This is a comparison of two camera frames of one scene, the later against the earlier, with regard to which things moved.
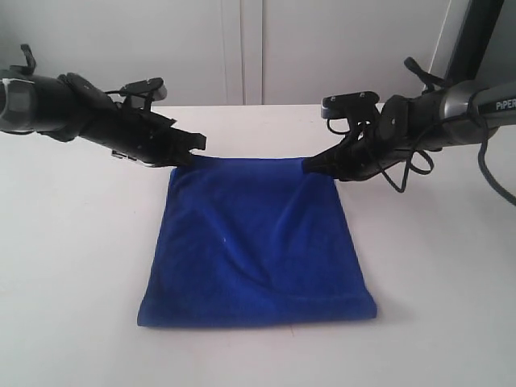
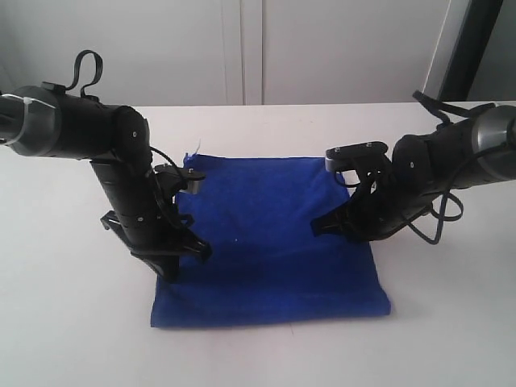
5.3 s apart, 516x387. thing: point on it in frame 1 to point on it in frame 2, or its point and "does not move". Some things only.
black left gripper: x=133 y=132 to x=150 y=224
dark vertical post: x=472 y=40 does not move
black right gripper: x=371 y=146 to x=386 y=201
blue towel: x=251 y=241 does not move
